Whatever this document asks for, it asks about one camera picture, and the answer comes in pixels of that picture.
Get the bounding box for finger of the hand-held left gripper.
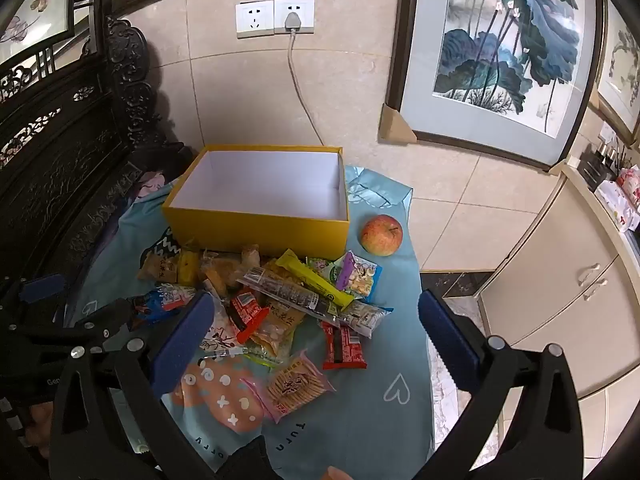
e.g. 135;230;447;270
12;298;135;356
0;274;68;313

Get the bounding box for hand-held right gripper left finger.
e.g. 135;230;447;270
47;290;222;480

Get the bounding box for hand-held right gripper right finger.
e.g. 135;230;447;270
417;289;586;480

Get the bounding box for white long snack packet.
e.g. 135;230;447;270
339;300;395;340

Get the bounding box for yellow cracker packet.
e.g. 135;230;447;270
247;300;306;367

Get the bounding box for yellow cardboard box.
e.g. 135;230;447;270
161;144;350;260

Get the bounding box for yellow-green long snack packet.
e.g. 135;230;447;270
275;248;355;311

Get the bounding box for white packet with drawing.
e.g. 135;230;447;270
199;309;247;357

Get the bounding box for blue red snack packet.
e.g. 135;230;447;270
130;283;197;329

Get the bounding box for yellow cake packet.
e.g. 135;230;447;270
177;249;202;286

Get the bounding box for brown bread packet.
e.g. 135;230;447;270
137;249;181;284

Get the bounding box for teal printed tablecloth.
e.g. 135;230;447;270
65;164;435;480

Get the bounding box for purple green snack packet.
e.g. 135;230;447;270
333;251;384;304

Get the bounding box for clear packet with dark stick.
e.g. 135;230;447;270
235;267;342;329

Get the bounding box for snack packets inside box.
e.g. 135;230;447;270
239;349;337;424

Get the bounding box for carved dark wooden furniture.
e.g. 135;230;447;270
0;0;202;331

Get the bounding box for red apple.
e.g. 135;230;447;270
360;214;404;257

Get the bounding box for pink cloth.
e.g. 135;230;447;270
136;171;174;199

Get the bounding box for light blue satin cloth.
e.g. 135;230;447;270
344;164;414;209

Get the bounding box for cardboard corner protector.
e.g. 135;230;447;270
378;103;419;144

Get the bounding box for red white packet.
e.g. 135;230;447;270
594;166;640;234

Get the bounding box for black container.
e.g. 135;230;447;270
576;139;627;192

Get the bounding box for framed bird painting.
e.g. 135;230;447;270
0;0;77;60

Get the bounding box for framed lotus painting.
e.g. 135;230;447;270
378;0;604;172

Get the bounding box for framed branch painting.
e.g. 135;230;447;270
589;0;640;147

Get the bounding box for white wall socket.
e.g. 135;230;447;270
235;0;276;40
273;0;316;36

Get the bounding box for grey plug with cable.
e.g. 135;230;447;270
283;11;328;147

